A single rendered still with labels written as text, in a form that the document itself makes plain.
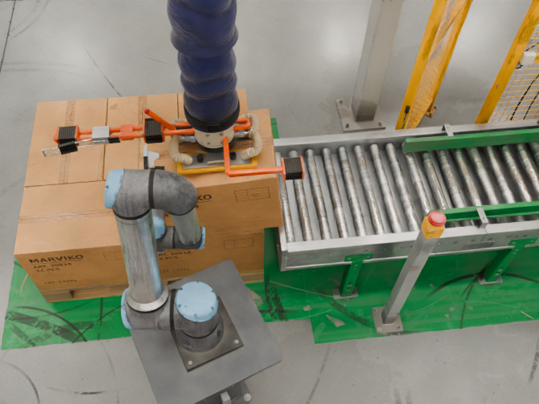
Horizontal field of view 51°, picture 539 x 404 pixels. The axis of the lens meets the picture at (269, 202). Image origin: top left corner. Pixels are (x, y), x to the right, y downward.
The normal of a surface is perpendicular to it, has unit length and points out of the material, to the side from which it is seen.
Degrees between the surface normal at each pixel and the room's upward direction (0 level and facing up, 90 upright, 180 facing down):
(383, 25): 90
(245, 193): 90
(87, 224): 0
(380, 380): 0
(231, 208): 90
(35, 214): 0
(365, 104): 90
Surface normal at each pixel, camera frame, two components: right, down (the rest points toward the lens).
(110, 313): 0.02, -0.56
